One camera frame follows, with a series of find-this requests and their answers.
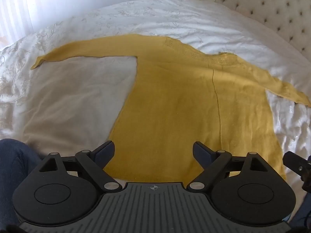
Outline white curtain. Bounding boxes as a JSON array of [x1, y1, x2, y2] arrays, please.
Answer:
[[0, 0, 52, 46]]

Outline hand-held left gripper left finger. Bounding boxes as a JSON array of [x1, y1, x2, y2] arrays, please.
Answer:
[[39, 140, 122, 192]]

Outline cream cloth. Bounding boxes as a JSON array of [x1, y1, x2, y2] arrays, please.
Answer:
[[23, 56, 139, 151]]

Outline tufted beige headboard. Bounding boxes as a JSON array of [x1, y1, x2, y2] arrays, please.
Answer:
[[215, 0, 311, 54]]

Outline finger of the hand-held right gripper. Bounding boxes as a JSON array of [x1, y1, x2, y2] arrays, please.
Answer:
[[283, 151, 311, 176]]

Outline yellow knit sweater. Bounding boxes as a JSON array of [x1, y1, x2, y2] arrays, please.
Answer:
[[30, 34, 311, 182]]

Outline white embroidered bedspread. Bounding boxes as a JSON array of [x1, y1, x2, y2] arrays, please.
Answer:
[[0, 0, 311, 199]]

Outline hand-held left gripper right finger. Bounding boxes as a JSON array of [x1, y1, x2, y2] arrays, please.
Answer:
[[187, 141, 269, 192]]

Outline person's leg in blue jeans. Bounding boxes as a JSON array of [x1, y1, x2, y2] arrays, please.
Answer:
[[0, 138, 46, 225]]

